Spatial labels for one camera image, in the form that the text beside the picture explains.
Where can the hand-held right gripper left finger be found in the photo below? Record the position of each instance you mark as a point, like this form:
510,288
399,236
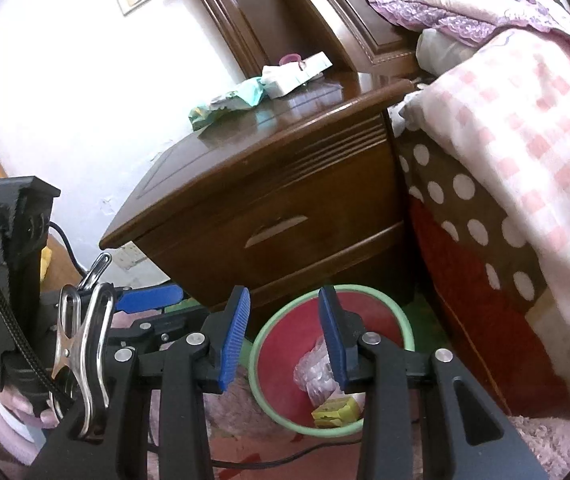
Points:
232,340

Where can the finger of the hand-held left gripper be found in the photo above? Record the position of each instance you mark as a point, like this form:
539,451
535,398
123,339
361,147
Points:
165,330
150,297

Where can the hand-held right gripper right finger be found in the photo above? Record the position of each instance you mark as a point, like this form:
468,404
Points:
332,340

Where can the clear plastic bag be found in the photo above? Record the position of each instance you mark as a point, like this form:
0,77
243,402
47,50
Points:
312,370

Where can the red bin with green rim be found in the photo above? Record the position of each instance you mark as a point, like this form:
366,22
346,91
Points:
280,340

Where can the white box with green end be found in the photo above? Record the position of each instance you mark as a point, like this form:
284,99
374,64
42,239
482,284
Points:
337,410

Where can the green wet wipes packet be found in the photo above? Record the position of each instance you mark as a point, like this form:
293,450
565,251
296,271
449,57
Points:
225,105

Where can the white plastic tray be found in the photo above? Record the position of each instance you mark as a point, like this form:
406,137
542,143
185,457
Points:
310,72

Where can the person's left forearm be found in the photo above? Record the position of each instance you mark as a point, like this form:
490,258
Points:
5,425

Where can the person's left hand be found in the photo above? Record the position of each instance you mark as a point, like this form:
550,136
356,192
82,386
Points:
49,417

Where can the silver metal spring clip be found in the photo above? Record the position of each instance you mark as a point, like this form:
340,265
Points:
96,270
92,360

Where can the wooden nightstand drawer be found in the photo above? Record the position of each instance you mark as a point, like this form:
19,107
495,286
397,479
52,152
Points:
340,260

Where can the green floor mat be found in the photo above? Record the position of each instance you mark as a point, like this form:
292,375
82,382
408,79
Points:
425,320

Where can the red bedspread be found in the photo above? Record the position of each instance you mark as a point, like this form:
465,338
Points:
465,300

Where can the brown polka dot blanket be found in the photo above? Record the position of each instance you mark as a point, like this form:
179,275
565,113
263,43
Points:
445,205

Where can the wooden nightstand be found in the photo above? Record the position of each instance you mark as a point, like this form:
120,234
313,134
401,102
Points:
265,150

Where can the pink checked blanket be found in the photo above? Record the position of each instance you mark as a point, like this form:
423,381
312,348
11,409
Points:
515,160

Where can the white pillow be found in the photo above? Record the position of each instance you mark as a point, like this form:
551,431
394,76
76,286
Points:
440,52

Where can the wooden headboard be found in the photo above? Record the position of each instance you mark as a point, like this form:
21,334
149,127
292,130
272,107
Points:
315,10

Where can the purple lace pillow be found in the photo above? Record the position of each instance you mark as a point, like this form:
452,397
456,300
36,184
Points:
440,10

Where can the beige wall outlet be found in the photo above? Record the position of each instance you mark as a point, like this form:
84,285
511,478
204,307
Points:
130,257

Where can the beige wall switch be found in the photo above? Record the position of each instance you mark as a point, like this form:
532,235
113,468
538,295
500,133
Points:
134,0

